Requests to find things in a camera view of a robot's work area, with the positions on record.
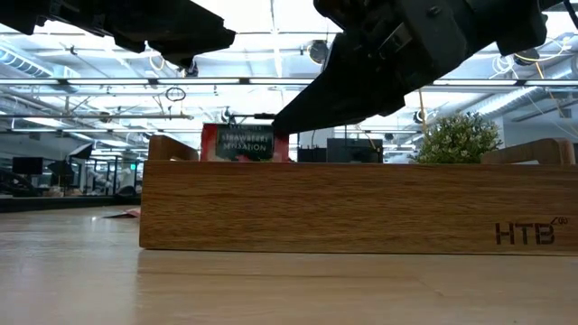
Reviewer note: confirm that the black metal frame stand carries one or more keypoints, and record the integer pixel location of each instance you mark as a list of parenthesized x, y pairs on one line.
[(253, 116)]

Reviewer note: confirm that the black monitor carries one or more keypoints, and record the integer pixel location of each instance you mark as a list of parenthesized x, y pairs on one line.
[(28, 166)]

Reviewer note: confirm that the potted green plant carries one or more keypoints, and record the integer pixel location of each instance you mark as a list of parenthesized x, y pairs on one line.
[(456, 140)]

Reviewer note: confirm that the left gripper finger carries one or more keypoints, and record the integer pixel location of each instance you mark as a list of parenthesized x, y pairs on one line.
[(185, 31), (131, 40)]

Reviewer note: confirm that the black equipment box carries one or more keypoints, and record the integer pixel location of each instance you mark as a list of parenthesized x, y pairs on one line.
[(311, 155)]

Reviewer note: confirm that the black computer case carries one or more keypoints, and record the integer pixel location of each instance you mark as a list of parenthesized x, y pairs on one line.
[(354, 151)]

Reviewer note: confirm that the wooden tea organizer box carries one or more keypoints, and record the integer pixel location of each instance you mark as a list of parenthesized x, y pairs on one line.
[(338, 207)]

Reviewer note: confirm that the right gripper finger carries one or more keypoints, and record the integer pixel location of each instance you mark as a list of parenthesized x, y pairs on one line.
[(347, 95)]

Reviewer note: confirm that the red strawberry tea packet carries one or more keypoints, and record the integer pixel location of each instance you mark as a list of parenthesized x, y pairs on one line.
[(128, 213), (244, 144)]

